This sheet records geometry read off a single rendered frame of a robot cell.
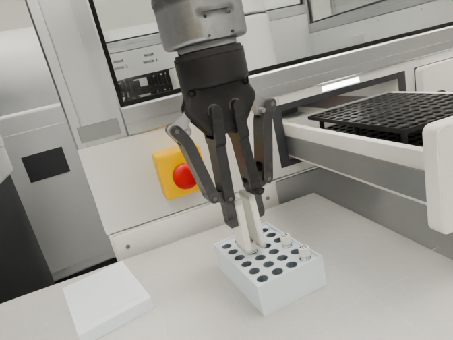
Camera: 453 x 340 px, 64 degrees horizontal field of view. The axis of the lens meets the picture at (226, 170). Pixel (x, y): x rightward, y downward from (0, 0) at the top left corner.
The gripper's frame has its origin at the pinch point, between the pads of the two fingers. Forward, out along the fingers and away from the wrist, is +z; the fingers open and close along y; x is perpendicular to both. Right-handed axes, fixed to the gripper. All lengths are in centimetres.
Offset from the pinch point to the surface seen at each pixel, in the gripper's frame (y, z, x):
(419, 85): 48, -6, 14
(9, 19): -35, -88, 332
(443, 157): 14.2, -6.1, -15.4
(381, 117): 24.9, -6.1, 2.1
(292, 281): 0.9, 5.2, -7.2
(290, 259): 2.4, 4.2, -4.9
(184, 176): -2.8, -4.0, 12.8
